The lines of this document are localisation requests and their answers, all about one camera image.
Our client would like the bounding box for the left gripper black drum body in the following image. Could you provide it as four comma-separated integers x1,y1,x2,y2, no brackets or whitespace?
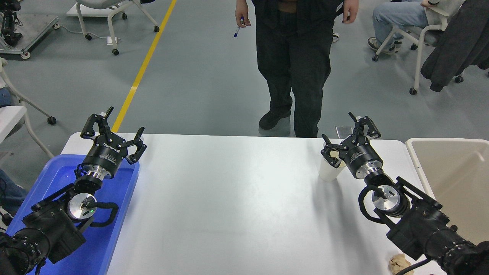
84,134,129,173

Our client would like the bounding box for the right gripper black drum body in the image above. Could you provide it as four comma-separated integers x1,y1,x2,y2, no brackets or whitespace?
343,138,382,173

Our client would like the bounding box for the white paper cup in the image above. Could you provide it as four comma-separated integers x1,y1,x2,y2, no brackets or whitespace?
318,151,347,183

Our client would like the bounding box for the crumpled tan paper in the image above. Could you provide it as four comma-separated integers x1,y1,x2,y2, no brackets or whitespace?
389,253,415,275

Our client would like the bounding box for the standing person's left hand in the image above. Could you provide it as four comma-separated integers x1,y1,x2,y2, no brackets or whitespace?
342,0,360,24

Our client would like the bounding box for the standing person's right hand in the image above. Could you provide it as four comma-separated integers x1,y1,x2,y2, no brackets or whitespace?
235,5,252,28

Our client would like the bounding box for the blue plastic tray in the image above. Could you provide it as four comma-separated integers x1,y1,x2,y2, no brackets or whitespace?
6,154,140,275

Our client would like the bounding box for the white wheeled chair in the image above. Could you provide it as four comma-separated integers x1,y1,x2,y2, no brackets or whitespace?
75,0,160,56
0,57,57,159
372,8,465,95

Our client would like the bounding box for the standing person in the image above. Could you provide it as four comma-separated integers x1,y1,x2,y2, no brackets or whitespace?
235,0,359,138

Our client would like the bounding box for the large pale bin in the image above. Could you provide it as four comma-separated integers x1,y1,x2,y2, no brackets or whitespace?
405,138,489,247

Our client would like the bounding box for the person at table end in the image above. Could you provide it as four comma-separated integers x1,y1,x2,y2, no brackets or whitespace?
0,169,29,217

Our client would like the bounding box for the grey metal wheeled platform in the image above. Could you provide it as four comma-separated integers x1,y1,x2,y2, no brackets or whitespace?
0,15,60,60

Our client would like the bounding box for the seated person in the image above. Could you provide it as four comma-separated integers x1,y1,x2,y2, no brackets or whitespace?
368,0,466,54

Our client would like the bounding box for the dark jacket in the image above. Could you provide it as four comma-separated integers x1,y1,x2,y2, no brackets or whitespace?
420,0,489,92

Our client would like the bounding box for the black machine on platform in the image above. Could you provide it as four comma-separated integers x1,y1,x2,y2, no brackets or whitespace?
0,0,23,47

